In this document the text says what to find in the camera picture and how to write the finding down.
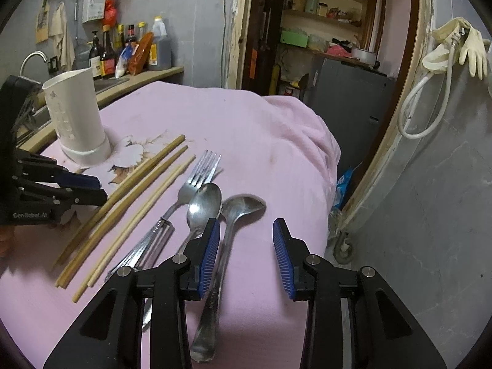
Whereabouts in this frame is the silver ladle spoon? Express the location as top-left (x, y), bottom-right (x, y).
top-left (190, 194), bottom-right (266, 363)

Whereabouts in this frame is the green box on shelf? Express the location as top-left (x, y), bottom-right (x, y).
top-left (280, 30), bottom-right (308, 48)

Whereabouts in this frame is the white plastic utensil holder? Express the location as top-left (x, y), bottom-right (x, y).
top-left (42, 68), bottom-right (111, 167)

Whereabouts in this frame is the large oil jug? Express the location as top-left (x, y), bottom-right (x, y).
top-left (148, 16), bottom-right (172, 71)

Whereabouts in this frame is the pink floral table cloth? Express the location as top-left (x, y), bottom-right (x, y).
top-left (1, 82), bottom-right (340, 368)

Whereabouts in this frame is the orange snack bag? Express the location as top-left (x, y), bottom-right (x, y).
top-left (128, 32), bottom-right (153, 76)

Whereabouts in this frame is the silver fork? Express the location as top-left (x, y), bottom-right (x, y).
top-left (104, 150), bottom-right (222, 281)

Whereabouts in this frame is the dark soy sauce bottle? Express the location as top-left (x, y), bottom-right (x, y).
top-left (101, 25), bottom-right (116, 78)

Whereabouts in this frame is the chrome sink faucet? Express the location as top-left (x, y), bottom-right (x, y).
top-left (18, 50), bottom-right (49, 77)

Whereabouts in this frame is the pale bamboo chopstick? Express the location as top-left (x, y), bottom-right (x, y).
top-left (72, 164), bottom-right (182, 304)
top-left (87, 154), bottom-right (197, 288)

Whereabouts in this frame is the person's left hand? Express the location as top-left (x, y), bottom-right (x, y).
top-left (0, 226), bottom-right (15, 258)

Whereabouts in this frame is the white rubber glove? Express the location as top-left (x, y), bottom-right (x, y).
top-left (422, 17), bottom-right (490, 80)

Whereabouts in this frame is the silver vegetable peeler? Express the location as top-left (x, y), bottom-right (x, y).
top-left (133, 219), bottom-right (174, 272)

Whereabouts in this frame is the grey cabinet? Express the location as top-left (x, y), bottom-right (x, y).
top-left (304, 56), bottom-right (395, 176)

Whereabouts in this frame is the dark bamboo chopstick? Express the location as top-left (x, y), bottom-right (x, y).
top-left (55, 145), bottom-right (188, 288)
top-left (53, 134), bottom-right (185, 268)

